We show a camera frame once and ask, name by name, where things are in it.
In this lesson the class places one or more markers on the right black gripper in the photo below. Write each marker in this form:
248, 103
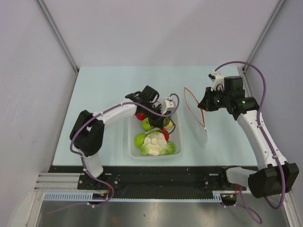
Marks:
206, 103

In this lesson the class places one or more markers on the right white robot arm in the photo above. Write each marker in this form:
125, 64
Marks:
275, 174

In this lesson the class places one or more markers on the right aluminium frame post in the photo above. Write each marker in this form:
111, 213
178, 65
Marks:
266, 29

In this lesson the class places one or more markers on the cabbage head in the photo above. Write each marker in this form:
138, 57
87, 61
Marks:
155, 144

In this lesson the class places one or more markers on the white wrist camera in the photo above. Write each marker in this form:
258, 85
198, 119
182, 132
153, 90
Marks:
170, 105
217, 79

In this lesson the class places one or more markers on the clear plastic basket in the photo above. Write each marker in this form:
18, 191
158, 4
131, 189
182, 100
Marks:
134, 127

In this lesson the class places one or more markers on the green apple upper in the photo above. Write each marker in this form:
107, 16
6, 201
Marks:
146, 125

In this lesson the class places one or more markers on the left aluminium frame post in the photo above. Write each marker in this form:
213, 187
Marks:
57, 34

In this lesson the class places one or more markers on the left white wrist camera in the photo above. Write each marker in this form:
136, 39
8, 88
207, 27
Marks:
170, 105

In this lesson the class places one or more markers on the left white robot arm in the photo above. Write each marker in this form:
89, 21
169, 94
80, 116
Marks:
88, 131

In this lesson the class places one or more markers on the green apple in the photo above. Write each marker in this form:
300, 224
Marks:
139, 139
146, 125

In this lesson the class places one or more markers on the green apple lower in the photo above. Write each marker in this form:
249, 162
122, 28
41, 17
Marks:
139, 139

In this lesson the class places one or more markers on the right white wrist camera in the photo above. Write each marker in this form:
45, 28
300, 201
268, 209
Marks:
217, 79

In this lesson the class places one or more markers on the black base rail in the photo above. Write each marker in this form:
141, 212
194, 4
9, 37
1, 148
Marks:
155, 182

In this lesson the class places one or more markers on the aluminium frame post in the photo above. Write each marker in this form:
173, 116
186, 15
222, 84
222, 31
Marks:
266, 29
57, 34

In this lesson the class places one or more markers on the light blue table mat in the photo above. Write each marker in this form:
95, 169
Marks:
221, 143

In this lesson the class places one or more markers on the small red pepper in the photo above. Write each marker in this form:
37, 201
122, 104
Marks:
165, 133

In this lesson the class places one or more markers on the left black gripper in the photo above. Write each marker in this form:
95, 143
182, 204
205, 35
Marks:
156, 122

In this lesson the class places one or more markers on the white cable duct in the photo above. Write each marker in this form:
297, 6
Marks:
99, 197

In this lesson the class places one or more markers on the green spring onion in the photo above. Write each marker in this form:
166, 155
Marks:
170, 130

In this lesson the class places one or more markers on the clear orange zip bag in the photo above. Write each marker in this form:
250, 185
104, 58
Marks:
195, 118

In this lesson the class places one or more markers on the yellow lemon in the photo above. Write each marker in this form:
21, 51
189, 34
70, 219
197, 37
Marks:
168, 124

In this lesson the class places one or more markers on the red tomato left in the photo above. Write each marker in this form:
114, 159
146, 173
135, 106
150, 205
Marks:
140, 116

